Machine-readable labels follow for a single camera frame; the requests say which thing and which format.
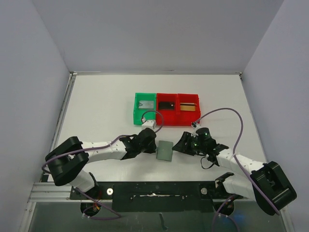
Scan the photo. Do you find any purple cable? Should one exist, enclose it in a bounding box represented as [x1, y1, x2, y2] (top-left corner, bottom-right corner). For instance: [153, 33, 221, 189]
[41, 110, 165, 221]
[195, 108, 282, 232]

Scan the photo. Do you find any red plastic bin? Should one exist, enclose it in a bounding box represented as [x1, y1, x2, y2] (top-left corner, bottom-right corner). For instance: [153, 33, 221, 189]
[177, 93, 201, 126]
[156, 93, 179, 126]

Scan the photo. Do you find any right red plastic bin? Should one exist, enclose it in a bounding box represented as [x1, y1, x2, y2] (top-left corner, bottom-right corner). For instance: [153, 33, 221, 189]
[177, 93, 201, 126]

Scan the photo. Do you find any silver grey card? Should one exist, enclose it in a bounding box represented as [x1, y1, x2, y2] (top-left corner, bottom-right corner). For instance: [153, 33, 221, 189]
[138, 100, 155, 110]

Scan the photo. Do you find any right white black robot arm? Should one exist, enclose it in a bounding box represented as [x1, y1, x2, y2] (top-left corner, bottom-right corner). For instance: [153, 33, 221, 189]
[172, 128, 297, 216]

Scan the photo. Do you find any black card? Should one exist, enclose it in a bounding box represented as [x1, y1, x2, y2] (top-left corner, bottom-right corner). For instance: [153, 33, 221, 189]
[158, 101, 175, 110]

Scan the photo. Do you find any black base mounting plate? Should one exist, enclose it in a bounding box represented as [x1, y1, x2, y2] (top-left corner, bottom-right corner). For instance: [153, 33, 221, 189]
[70, 181, 244, 213]

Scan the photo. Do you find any left aluminium side rail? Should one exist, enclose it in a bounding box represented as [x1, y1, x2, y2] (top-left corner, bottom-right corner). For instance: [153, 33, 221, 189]
[49, 72, 77, 153]

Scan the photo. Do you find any aluminium frame rail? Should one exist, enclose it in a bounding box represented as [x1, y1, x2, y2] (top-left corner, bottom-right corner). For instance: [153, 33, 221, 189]
[28, 182, 71, 203]

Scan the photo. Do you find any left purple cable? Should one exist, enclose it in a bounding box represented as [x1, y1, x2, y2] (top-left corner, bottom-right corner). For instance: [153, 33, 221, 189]
[41, 110, 165, 221]

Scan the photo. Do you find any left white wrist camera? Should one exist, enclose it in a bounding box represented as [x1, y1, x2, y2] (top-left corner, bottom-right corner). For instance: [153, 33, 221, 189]
[141, 118, 156, 131]

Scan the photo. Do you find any green plastic bin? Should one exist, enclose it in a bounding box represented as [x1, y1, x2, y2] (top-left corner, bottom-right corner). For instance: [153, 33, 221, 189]
[133, 93, 156, 125]

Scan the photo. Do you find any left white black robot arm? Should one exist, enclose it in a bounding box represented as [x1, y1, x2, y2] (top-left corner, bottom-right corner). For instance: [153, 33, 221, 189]
[42, 128, 156, 199]

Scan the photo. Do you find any middle red plastic bin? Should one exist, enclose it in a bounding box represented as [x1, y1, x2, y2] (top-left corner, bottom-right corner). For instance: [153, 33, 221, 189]
[156, 93, 179, 126]

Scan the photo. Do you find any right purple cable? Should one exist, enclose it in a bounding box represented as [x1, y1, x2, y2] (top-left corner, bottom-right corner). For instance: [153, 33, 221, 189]
[195, 108, 282, 232]

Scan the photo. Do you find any gold card with stripe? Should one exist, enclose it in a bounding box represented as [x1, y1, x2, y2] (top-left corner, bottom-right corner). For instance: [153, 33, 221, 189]
[180, 102, 196, 112]

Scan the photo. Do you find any green card holder wallet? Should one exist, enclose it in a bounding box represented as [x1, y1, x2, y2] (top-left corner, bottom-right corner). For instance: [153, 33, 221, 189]
[156, 141, 173, 162]

